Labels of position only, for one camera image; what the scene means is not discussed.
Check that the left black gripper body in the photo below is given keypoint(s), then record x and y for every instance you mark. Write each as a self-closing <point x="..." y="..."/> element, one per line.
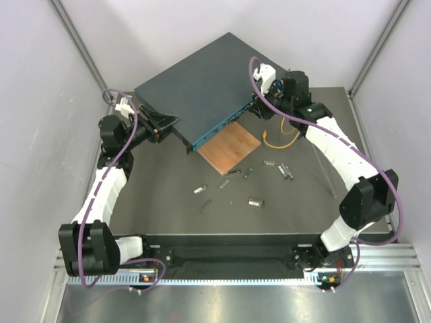
<point x="147" y="130"/>

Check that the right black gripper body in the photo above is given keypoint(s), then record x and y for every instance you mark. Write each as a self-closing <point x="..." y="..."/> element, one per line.
<point x="264" y="111"/>

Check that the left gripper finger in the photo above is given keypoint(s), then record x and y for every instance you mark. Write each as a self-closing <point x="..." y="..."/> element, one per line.
<point x="155" y="115"/>
<point x="165" y="125"/>

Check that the small dark SFP module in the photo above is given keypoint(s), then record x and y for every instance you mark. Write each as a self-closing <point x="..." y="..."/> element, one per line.
<point x="248" y="173"/>

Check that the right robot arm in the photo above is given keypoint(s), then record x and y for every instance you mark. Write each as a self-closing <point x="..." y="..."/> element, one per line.
<point x="370" y="191"/>

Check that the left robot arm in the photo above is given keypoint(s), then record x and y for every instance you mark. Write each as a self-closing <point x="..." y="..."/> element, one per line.
<point x="87" y="243"/>

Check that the wooden board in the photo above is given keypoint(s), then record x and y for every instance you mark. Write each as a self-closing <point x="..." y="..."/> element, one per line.
<point x="228" y="148"/>

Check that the silver SFP module upper right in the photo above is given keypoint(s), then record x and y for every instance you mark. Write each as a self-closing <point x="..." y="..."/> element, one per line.
<point x="269" y="163"/>

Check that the silver SFP module far left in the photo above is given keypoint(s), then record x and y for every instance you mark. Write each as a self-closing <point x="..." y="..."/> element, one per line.
<point x="200" y="189"/>

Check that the SFP module pair right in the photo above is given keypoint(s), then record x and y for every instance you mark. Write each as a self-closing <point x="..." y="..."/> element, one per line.
<point x="285" y="172"/>

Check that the silver SFP module by board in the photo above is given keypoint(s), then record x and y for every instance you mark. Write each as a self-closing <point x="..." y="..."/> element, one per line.
<point x="233" y="172"/>

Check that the dark grey table mat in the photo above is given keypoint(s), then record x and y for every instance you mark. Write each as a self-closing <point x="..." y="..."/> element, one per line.
<point x="159" y="198"/>

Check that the silver double SFP module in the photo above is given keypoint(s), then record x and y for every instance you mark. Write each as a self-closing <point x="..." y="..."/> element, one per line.
<point x="256" y="202"/>

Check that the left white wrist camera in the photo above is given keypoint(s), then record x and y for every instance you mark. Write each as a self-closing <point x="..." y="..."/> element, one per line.
<point x="124" y="107"/>

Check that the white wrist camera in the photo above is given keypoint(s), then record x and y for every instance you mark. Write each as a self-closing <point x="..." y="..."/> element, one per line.
<point x="265" y="74"/>
<point x="124" y="107"/>

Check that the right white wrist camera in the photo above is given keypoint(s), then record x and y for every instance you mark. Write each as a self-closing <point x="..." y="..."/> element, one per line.
<point x="265" y="74"/>

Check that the dark teal network switch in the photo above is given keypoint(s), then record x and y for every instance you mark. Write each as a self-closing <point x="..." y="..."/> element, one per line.
<point x="207" y="90"/>

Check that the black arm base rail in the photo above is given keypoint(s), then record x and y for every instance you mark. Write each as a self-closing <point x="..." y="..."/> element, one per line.
<point x="242" y="256"/>

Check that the grey slotted cable duct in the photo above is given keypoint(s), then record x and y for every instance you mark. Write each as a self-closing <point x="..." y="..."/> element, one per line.
<point x="137" y="279"/>

